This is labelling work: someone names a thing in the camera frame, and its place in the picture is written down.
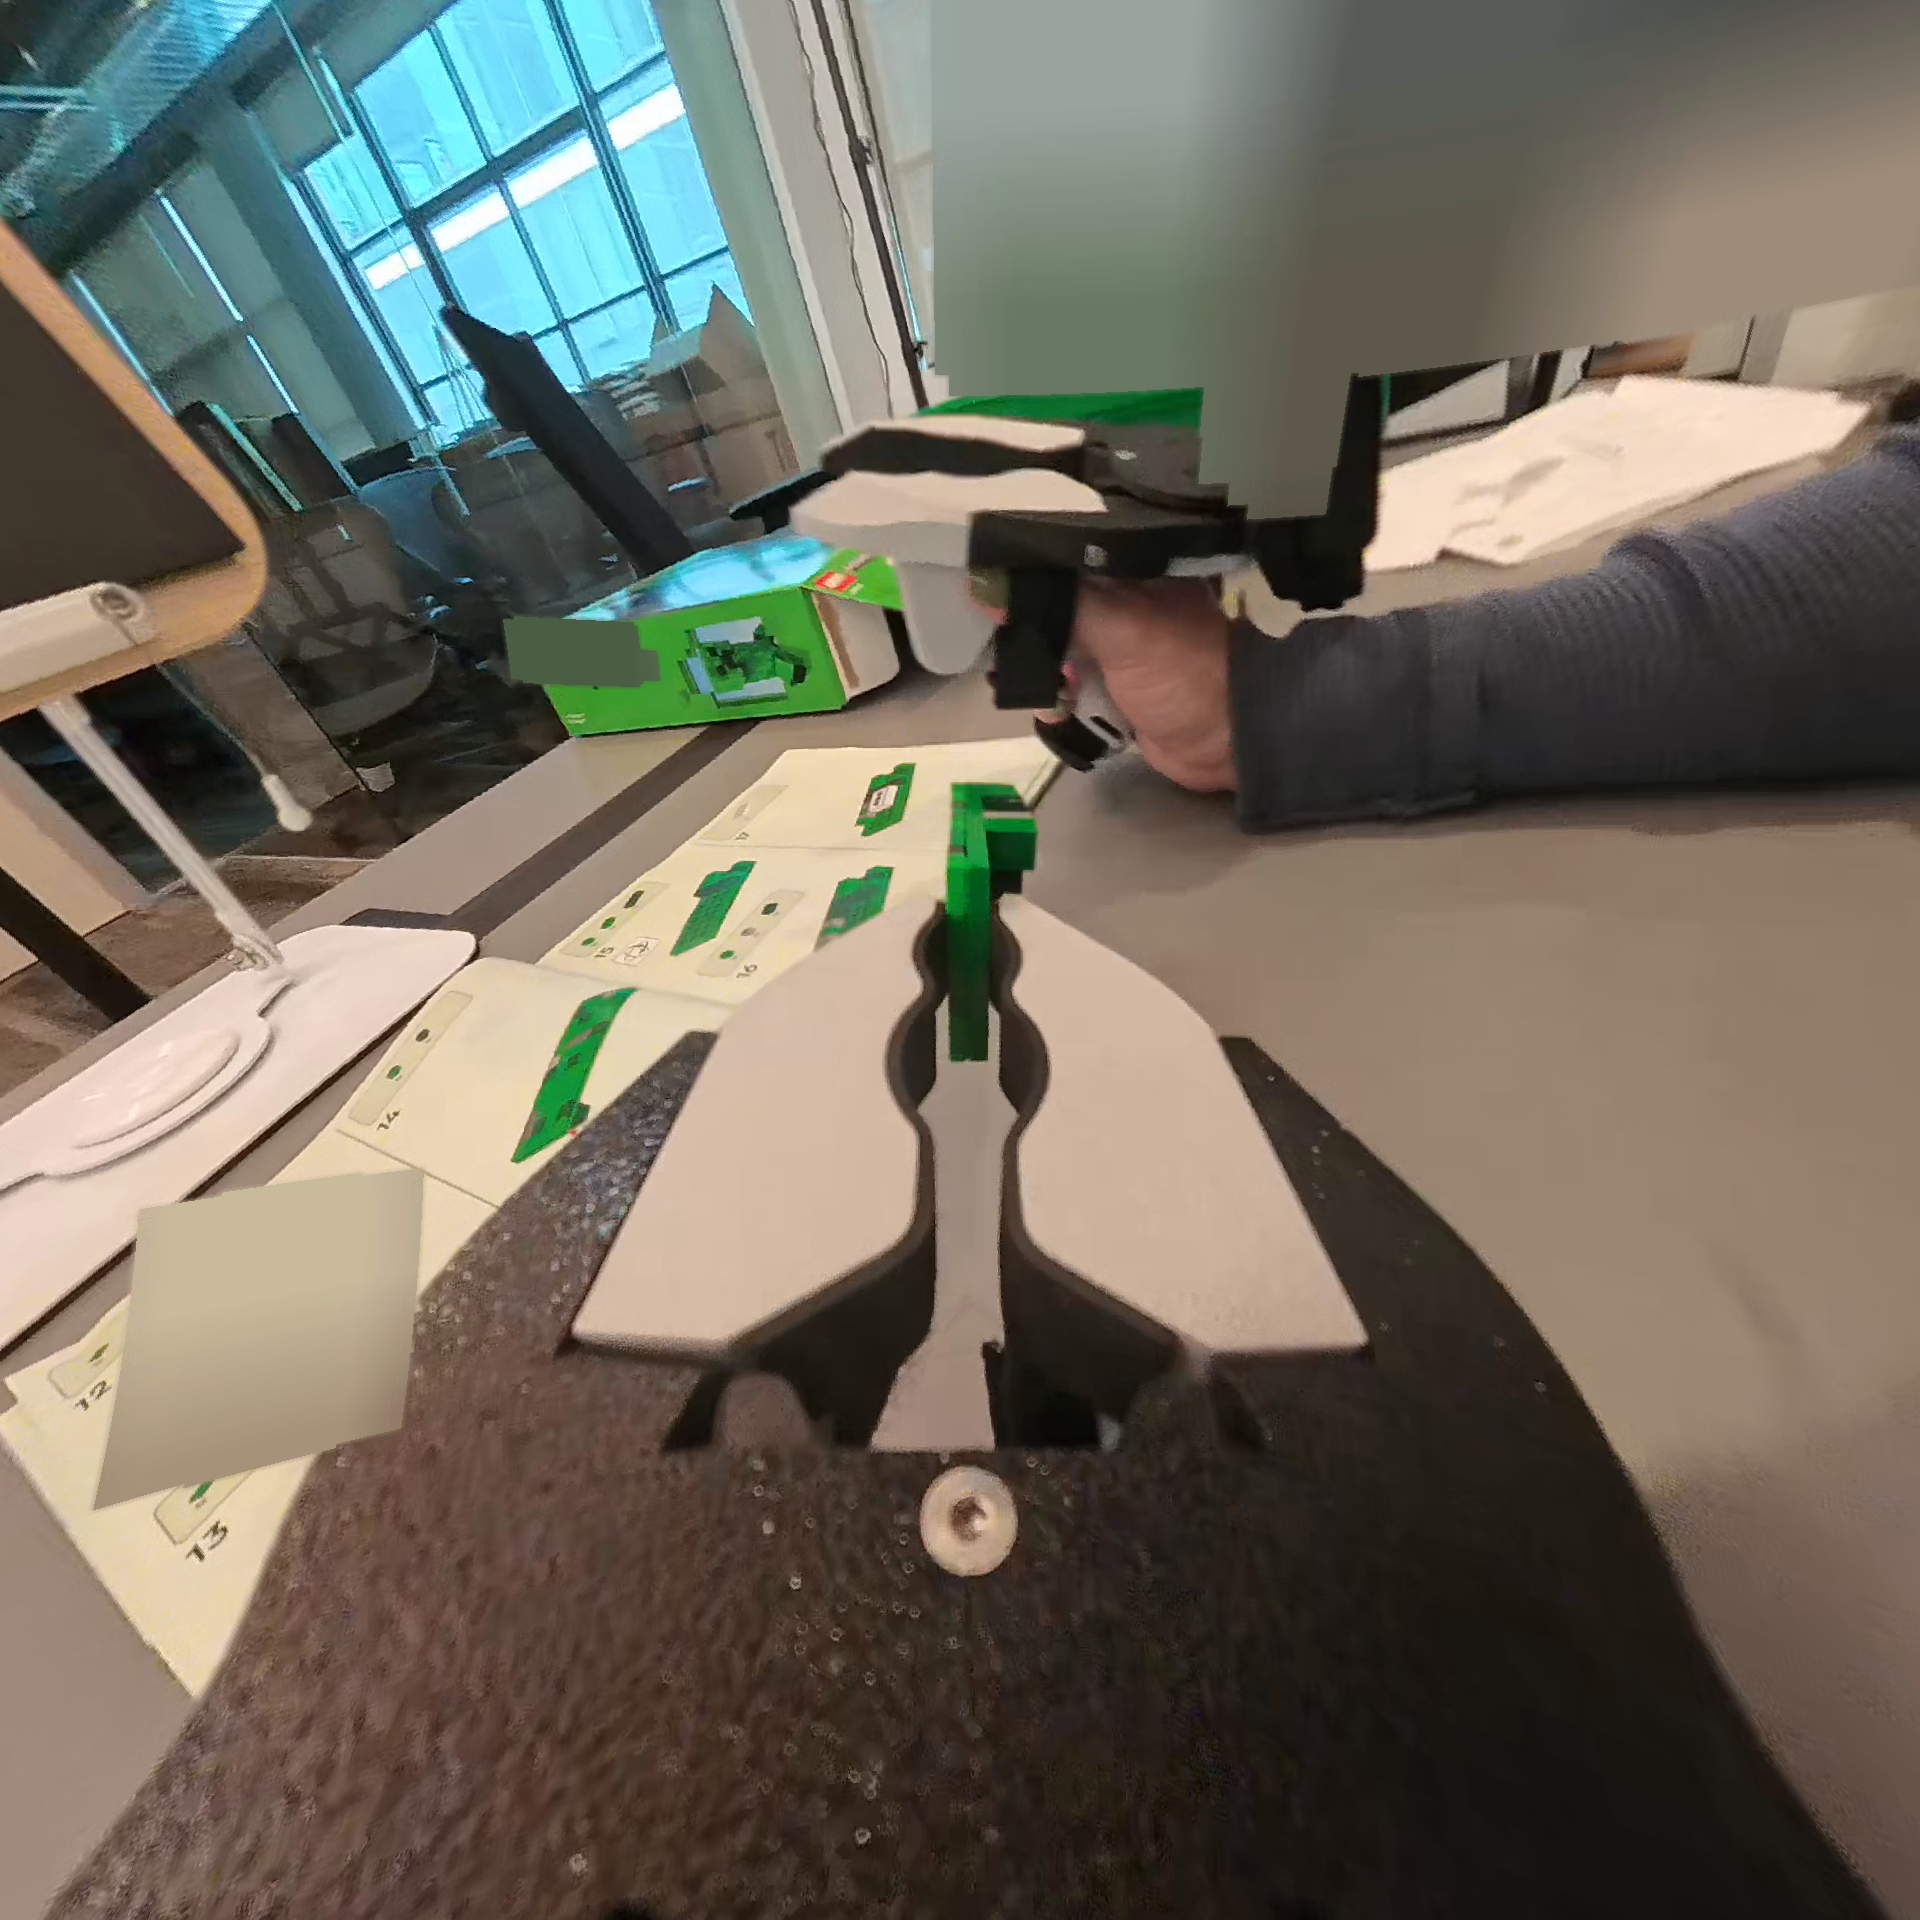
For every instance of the studio light on stand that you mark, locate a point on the studio light on stand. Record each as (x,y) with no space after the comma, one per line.
(870,195)

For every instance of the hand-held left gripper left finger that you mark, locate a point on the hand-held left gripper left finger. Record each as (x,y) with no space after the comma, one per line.
(766,1198)

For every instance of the white crumpled paper bag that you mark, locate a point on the white crumpled paper bag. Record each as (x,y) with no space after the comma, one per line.
(1650,436)
(1424,524)

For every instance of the black high-back chair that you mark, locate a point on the black high-back chair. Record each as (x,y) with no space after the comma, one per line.
(569,436)

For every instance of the grey desk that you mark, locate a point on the grey desk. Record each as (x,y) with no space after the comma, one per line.
(1501,1050)

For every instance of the person's right hand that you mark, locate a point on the person's right hand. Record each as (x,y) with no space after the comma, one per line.
(1169,672)

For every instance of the black chair armrest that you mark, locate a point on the black chair armrest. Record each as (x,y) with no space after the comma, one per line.
(771,503)

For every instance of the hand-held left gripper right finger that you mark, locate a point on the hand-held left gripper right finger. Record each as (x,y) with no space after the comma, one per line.
(1188,1198)

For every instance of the brick instruction booklet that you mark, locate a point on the brick instruction booklet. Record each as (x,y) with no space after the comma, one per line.
(452,1035)

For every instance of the person's right forearm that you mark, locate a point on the person's right forearm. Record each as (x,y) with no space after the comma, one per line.
(1576,659)

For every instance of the green brick assembly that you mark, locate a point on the green brick assembly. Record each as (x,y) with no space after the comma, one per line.
(969,960)

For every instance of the white desk lamp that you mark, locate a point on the white desk lamp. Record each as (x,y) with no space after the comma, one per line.
(343,990)

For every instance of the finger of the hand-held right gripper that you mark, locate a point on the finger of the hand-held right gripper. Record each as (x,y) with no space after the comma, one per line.
(933,518)
(961,441)

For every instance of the green plastic crate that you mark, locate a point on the green plastic crate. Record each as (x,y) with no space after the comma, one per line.
(1049,402)

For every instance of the green toy box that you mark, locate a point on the green toy box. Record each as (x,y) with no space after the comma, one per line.
(750,644)

